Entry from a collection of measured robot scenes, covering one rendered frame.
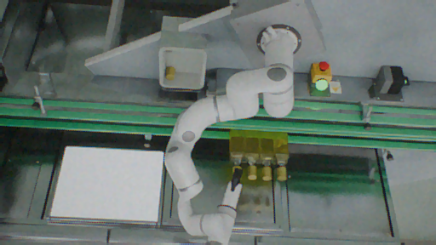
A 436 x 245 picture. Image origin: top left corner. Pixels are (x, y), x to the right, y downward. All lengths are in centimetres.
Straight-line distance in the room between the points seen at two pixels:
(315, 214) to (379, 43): 71
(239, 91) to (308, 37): 40
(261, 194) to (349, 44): 68
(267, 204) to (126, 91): 73
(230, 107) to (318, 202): 74
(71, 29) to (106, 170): 86
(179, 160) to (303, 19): 62
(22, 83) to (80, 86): 23
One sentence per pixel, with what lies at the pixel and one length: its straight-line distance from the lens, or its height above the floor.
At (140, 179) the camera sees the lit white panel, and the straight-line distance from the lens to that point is 208.
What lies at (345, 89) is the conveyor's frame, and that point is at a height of 83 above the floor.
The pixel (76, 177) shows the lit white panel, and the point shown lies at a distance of 211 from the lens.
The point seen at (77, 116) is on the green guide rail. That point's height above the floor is 95.
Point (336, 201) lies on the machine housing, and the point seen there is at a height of 116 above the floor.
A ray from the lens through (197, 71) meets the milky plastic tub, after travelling 206.
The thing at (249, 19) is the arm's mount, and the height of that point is 85.
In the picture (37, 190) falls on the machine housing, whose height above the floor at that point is 119.
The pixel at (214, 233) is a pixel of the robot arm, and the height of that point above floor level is 143.
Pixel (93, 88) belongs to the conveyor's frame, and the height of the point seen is 83.
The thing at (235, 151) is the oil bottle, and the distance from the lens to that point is 197.
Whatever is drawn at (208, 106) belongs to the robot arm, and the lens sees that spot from 157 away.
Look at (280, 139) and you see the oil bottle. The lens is 204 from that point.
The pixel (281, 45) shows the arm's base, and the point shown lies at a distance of 172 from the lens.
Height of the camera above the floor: 214
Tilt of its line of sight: 36 degrees down
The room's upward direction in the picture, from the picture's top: 179 degrees counter-clockwise
